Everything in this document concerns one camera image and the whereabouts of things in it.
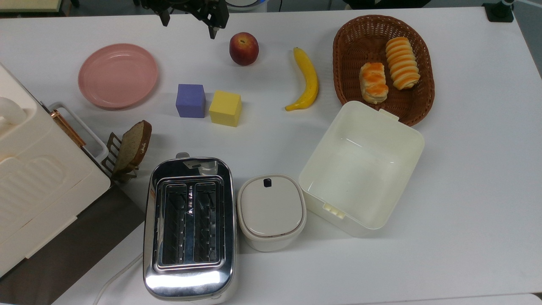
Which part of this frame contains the yellow banana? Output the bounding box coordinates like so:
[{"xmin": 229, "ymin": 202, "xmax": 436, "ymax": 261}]
[{"xmin": 285, "ymin": 47, "xmax": 319, "ymax": 112}]

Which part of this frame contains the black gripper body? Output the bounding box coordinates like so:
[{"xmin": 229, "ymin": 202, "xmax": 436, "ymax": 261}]
[{"xmin": 141, "ymin": 0, "xmax": 230, "ymax": 22}]

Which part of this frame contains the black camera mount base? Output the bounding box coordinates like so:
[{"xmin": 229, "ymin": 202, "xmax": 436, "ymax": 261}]
[{"xmin": 483, "ymin": 0, "xmax": 515, "ymax": 23}]

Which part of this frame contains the metal toast rack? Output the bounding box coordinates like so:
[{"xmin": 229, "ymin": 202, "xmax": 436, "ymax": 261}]
[{"xmin": 103, "ymin": 132, "xmax": 141, "ymax": 184}]

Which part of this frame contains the yellow cube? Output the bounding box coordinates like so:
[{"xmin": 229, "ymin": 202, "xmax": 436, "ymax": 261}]
[{"xmin": 209, "ymin": 90, "xmax": 243, "ymax": 128}]

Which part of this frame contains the striped long bread roll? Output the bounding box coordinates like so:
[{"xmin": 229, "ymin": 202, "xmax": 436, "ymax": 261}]
[{"xmin": 385, "ymin": 36, "xmax": 421, "ymax": 90}]

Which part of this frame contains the glazed short bread roll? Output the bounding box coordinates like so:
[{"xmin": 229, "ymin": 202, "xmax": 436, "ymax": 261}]
[{"xmin": 359, "ymin": 62, "xmax": 389, "ymax": 105}]

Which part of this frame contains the white lidded container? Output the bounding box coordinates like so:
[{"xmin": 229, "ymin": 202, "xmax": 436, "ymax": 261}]
[{"xmin": 237, "ymin": 174, "xmax": 307, "ymax": 252}]

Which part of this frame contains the silver chrome toaster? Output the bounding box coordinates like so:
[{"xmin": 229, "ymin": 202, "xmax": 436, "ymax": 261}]
[{"xmin": 143, "ymin": 152, "xmax": 238, "ymax": 304}]

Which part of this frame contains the cream open plastic box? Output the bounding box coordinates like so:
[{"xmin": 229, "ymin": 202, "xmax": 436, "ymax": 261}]
[{"xmin": 299, "ymin": 100, "xmax": 425, "ymax": 238}]

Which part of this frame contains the white power cable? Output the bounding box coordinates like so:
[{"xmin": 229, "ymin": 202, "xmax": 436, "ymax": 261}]
[{"xmin": 92, "ymin": 252, "xmax": 144, "ymax": 305}]

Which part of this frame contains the pink plate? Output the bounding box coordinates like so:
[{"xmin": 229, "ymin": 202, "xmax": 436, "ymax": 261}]
[{"xmin": 78, "ymin": 43, "xmax": 159, "ymax": 110}]

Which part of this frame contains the brown toast slice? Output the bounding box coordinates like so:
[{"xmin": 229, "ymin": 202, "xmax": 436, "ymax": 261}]
[{"xmin": 113, "ymin": 120, "xmax": 152, "ymax": 174}]

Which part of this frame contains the cream oven appliance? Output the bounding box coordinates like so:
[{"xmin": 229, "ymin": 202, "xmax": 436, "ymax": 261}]
[{"xmin": 0, "ymin": 64, "xmax": 111, "ymax": 278}]

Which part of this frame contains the brown wicker basket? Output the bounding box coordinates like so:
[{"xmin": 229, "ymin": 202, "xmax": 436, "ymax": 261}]
[{"xmin": 332, "ymin": 15, "xmax": 436, "ymax": 127}]

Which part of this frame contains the red apple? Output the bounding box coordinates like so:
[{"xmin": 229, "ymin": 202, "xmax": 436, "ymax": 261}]
[{"xmin": 229, "ymin": 32, "xmax": 260, "ymax": 67}]

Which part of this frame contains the purple cube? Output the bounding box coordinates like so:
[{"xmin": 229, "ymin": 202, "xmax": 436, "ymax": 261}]
[{"xmin": 176, "ymin": 83, "xmax": 206, "ymax": 119}]

